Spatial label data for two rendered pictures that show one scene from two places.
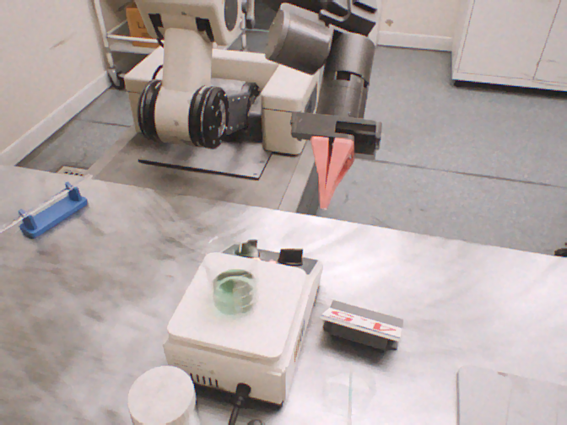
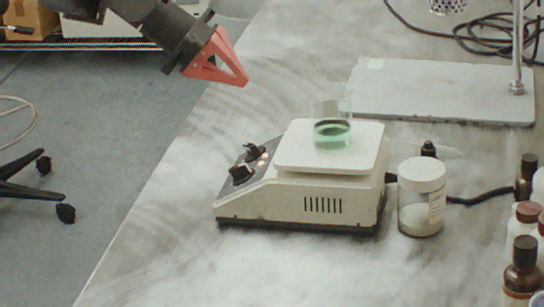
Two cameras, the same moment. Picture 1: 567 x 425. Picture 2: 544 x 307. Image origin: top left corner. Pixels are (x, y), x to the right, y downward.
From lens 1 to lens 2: 1.24 m
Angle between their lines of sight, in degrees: 72
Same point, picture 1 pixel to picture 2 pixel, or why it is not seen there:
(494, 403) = (368, 101)
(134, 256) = (210, 289)
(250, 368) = (385, 150)
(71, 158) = not seen: outside the picture
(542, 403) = (364, 86)
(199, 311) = (348, 157)
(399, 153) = not seen: outside the picture
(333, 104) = (186, 17)
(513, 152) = not seen: outside the picture
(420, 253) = (211, 125)
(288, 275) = (300, 124)
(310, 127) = (204, 35)
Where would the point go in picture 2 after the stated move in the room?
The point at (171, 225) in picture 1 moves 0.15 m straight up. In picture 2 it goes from (155, 271) to (137, 158)
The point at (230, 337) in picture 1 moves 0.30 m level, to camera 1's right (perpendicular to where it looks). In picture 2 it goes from (371, 142) to (347, 46)
